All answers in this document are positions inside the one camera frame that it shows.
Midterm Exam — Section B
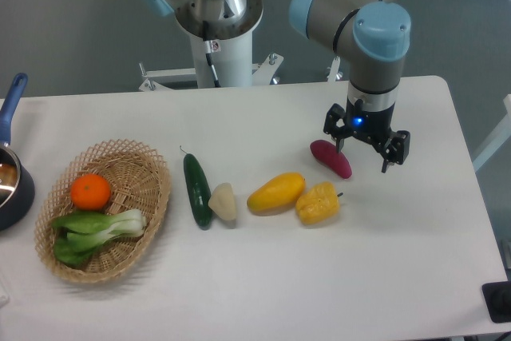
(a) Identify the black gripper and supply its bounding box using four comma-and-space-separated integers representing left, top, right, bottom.
323, 85, 411, 173

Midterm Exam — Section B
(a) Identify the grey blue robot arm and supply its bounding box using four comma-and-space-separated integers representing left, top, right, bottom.
145, 0, 411, 166

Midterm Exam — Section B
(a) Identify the yellow mango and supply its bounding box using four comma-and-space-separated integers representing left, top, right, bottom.
247, 172, 306, 216

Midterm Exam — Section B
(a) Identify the purple sweet potato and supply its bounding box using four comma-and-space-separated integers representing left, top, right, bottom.
309, 140, 352, 179

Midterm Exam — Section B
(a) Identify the yellow bell pepper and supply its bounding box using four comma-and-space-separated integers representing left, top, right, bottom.
295, 181, 342, 225

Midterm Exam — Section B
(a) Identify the cream garlic piece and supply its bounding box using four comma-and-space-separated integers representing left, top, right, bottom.
208, 183, 237, 221

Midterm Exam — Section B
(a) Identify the green cucumber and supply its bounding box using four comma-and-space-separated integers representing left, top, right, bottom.
180, 148, 212, 230

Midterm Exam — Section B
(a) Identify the black device at edge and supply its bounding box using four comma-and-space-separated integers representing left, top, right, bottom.
481, 281, 511, 323

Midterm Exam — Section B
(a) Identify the woven wicker basket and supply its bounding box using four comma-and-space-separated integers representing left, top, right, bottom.
34, 139, 171, 284

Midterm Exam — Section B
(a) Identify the orange fruit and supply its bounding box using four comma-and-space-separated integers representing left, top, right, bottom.
70, 173, 111, 211

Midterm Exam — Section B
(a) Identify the green bok choy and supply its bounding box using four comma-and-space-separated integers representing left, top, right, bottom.
51, 208, 147, 267

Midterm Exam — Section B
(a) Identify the blue saucepan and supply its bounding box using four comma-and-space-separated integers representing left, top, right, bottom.
1, 73, 35, 231

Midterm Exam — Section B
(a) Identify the white frame at right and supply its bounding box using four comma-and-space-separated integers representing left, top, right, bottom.
472, 94, 510, 172

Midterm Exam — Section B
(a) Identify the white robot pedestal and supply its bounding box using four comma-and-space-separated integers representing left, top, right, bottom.
137, 0, 344, 93

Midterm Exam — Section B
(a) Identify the black cable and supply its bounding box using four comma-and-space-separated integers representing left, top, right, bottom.
201, 21, 223, 89

